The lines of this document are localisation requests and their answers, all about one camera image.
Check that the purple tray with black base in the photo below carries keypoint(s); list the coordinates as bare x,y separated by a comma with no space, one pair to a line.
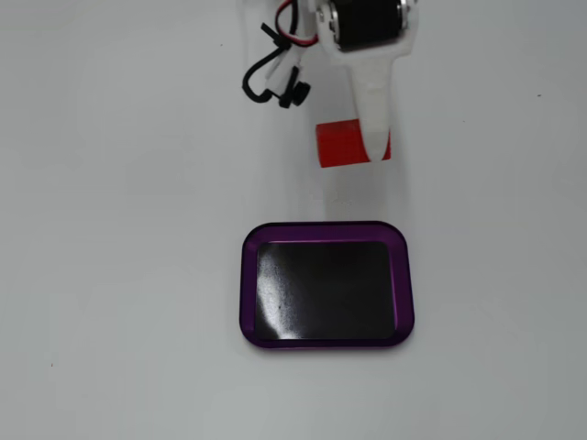
325,289

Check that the black motor gripper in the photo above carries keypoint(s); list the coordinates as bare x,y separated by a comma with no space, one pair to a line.
371,87

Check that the red textured cube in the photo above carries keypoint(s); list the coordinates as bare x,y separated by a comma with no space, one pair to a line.
339,146

